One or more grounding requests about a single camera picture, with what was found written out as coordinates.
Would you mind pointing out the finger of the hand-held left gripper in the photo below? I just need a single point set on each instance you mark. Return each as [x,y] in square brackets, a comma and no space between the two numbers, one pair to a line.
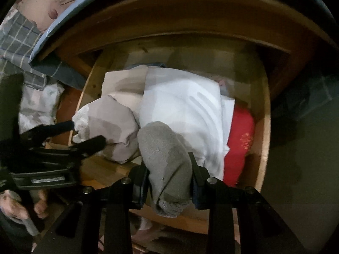
[58,128]
[90,144]

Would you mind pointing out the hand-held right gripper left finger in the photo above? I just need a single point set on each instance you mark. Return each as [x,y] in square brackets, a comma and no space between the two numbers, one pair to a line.
[144,184]

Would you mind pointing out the leaf printed bedsheet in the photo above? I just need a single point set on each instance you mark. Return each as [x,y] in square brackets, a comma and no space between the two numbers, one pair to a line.
[39,2]

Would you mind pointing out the person's left hand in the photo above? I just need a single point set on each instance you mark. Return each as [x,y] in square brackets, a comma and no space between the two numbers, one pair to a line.
[39,206]

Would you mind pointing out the beige underwear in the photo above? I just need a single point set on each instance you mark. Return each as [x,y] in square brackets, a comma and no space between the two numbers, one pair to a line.
[106,127]

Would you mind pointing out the wooden drawer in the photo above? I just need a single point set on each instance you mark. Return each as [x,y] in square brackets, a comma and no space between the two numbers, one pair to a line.
[263,143]

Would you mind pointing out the wooden nightstand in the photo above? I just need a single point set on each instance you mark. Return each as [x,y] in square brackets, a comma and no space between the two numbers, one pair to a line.
[159,16]

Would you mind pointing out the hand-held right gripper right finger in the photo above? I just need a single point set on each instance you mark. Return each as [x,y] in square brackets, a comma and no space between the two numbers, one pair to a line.
[196,187]

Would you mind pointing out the plaid pillow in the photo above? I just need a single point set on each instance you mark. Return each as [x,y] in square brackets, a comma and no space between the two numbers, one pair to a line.
[16,39]

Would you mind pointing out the red cloth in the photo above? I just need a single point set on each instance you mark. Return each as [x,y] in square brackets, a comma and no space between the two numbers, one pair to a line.
[238,148]

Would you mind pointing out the white cloth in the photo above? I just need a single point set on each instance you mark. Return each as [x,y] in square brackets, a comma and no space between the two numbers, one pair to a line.
[180,103]

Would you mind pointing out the beige folded cloth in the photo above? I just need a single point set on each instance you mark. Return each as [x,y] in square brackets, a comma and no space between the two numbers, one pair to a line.
[119,82]

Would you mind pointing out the grey sock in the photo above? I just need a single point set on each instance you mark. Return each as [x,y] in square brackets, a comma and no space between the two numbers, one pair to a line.
[164,158]

